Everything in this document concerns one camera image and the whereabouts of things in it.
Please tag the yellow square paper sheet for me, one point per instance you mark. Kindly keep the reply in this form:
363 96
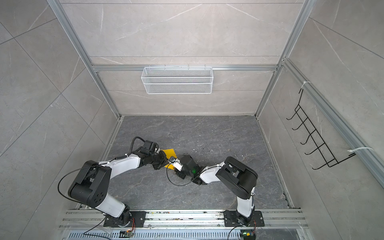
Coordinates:
170 154

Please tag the left green circuit board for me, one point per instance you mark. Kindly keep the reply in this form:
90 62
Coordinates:
127 234

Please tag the right green circuit board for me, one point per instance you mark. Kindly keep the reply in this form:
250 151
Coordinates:
248 235

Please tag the aluminium front rail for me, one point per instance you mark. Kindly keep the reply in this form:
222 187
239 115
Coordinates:
192 219

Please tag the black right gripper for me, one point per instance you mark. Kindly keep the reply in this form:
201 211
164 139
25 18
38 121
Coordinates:
179 173

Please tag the aluminium corner frame post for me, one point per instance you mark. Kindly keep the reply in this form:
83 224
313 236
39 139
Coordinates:
63 19

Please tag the black wire hook rack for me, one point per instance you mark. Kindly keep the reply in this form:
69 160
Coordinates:
314 135

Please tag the green circuit board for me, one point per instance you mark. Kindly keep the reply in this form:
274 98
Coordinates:
127 234
248 235

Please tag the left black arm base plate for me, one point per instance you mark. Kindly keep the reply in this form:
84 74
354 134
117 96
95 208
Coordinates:
126 220

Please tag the white wire mesh basket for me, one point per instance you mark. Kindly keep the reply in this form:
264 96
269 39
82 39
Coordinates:
178 80

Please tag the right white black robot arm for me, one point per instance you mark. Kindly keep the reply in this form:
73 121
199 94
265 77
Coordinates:
236 176

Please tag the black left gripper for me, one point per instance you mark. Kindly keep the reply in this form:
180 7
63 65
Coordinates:
164 161

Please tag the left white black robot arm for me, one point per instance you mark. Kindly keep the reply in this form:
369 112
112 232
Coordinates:
90 186

